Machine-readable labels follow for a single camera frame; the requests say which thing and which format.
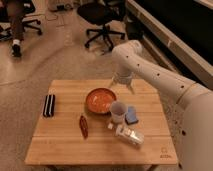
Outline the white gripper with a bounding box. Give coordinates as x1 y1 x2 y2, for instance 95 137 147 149
109 74 135 94

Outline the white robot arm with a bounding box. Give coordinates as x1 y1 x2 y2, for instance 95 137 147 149
112 40 213 171

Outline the white plastic cup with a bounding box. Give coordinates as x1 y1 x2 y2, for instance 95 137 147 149
110 101 127 124

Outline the orange bowl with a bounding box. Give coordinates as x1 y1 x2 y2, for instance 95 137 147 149
85 88 117 114

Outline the blue sponge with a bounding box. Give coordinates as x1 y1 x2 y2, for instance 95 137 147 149
125 106 138 125

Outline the small white cube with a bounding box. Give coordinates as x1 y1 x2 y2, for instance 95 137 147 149
108 123 114 130

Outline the wooden table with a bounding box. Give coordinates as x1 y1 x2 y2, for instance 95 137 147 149
25 79 178 166

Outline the black office chair centre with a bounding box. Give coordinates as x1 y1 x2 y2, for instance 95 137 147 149
77 0 125 50

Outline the long bench cabinet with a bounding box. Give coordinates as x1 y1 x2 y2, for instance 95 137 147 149
126 0 213 90

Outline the black striped eraser block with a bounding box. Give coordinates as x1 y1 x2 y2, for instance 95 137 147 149
43 94 55 117

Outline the seated person leg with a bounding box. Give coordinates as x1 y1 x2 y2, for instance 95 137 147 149
1 0 24 57

